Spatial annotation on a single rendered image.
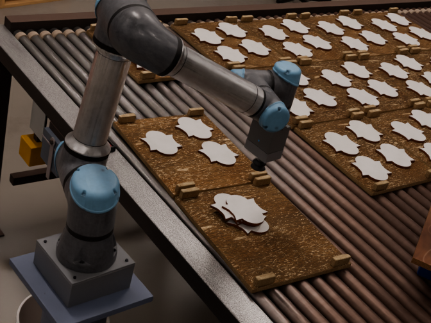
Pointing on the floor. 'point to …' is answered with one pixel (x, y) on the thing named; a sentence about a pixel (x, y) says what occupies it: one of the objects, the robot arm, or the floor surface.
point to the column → (110, 305)
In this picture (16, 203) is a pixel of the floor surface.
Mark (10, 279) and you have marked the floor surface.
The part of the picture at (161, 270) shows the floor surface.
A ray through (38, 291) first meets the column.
